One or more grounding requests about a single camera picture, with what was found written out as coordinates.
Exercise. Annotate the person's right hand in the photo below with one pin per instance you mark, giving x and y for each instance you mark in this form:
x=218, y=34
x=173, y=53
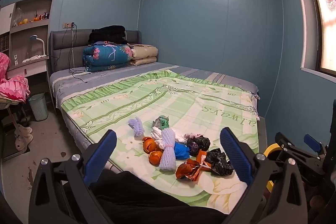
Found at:
x=316, y=204

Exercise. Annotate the green printed bed sheet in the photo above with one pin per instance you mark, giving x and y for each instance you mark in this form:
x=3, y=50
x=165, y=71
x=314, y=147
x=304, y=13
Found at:
x=183, y=100

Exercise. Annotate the yellow fruit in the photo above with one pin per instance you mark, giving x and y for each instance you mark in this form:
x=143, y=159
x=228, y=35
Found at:
x=25, y=21

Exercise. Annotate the large purple foam net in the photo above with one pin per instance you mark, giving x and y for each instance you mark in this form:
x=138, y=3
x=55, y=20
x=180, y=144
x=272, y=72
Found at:
x=168, y=155

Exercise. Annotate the orange peel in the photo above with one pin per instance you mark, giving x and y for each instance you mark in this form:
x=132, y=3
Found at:
x=155, y=157
x=148, y=144

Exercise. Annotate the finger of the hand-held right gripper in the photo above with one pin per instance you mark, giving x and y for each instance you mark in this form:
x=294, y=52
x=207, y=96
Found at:
x=296, y=151
x=312, y=141

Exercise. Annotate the window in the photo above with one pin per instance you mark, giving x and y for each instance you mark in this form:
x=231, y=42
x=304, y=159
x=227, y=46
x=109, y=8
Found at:
x=325, y=43

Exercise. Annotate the orange snack wrapper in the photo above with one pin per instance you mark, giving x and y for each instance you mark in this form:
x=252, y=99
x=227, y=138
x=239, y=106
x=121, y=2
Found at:
x=187, y=170

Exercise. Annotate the green snack packet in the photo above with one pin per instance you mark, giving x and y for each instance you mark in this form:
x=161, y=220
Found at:
x=161, y=122

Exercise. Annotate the black folded clothes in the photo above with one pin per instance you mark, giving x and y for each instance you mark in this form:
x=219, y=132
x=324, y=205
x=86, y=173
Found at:
x=107, y=32

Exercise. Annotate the beige folded quilt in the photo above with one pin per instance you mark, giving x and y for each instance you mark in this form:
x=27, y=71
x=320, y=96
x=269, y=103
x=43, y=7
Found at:
x=144, y=52

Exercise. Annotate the white tissue bundle pink band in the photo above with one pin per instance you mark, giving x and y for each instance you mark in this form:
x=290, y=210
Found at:
x=157, y=136

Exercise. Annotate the wall power strip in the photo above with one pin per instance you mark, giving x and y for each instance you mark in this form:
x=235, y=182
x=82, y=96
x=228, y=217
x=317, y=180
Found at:
x=68, y=25

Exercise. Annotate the pink clothes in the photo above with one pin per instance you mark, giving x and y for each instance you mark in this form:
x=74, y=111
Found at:
x=15, y=87

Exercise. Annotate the pale green waste basket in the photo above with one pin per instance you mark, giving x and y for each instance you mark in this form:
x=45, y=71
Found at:
x=38, y=107

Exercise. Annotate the pink plastic bag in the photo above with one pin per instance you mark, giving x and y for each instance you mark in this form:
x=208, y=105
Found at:
x=181, y=138

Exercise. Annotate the grey bed headboard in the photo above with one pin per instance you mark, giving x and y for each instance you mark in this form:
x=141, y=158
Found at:
x=65, y=43

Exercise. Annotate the small shelf figurines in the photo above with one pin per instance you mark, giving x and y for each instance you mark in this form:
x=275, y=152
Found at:
x=42, y=16

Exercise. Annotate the grey striped bed sheet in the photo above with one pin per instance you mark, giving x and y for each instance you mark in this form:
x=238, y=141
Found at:
x=105, y=74

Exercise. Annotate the blue plastic glove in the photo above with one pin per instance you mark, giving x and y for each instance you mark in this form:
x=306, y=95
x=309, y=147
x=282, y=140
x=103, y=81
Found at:
x=181, y=151

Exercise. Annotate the beige slipper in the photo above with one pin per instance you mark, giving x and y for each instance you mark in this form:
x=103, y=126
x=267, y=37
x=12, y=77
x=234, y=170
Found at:
x=23, y=142
x=23, y=130

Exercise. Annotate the black plastic bag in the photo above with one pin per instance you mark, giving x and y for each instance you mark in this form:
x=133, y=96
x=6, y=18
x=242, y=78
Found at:
x=200, y=144
x=219, y=163

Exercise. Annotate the small purple foam net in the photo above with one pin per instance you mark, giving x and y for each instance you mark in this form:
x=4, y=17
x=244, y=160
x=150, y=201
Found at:
x=137, y=127

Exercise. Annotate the white desk lamp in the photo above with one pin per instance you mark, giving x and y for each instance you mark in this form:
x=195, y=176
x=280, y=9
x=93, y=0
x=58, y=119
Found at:
x=42, y=45

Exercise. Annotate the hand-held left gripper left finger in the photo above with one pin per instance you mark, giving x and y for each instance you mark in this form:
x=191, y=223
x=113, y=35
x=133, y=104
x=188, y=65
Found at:
x=101, y=158

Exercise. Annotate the grey wall shelf unit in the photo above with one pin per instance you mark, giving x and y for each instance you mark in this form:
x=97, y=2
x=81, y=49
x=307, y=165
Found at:
x=31, y=27

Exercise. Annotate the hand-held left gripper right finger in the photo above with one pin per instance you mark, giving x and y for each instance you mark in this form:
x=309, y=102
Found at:
x=236, y=158

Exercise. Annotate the folding chair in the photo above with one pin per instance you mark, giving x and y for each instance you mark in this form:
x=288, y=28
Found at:
x=11, y=113

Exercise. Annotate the blue floral folded quilt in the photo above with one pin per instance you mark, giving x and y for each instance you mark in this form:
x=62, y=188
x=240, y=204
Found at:
x=105, y=58

